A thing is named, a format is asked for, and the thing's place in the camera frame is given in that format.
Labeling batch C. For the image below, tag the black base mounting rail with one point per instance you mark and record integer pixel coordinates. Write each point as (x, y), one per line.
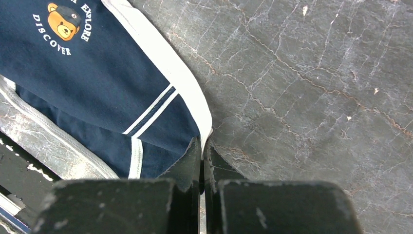
(24, 183)

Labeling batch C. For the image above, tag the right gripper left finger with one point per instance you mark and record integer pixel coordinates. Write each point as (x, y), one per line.
(168, 204)

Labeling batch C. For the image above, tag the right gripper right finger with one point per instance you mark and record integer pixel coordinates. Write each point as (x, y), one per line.
(236, 205)

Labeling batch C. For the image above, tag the navy blue white-trimmed underwear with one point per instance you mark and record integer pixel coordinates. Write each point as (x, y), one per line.
(99, 76)

